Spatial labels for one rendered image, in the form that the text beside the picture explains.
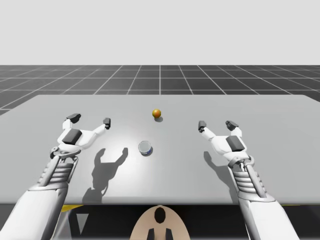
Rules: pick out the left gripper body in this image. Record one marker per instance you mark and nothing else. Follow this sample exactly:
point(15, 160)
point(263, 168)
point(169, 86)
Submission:
point(85, 138)

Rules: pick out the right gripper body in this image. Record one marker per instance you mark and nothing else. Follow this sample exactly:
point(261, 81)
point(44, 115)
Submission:
point(220, 145)

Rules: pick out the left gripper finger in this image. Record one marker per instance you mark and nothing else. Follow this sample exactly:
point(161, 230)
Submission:
point(107, 123)
point(73, 118)

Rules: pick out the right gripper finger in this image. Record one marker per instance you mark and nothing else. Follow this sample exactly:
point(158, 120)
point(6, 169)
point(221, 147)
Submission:
point(232, 124)
point(202, 125)

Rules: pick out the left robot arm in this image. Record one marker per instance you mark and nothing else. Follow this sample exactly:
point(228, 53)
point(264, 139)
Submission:
point(37, 205)

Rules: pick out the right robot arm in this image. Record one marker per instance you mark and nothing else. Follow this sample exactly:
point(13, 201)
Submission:
point(265, 210)

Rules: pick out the blue flat can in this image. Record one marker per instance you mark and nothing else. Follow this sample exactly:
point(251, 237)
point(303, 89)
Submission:
point(145, 148)

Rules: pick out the small round ball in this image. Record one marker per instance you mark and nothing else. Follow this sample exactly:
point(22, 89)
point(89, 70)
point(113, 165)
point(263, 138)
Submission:
point(156, 113)

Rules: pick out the tan robot part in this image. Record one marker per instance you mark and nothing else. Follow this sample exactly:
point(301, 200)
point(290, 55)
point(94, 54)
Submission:
point(160, 225)

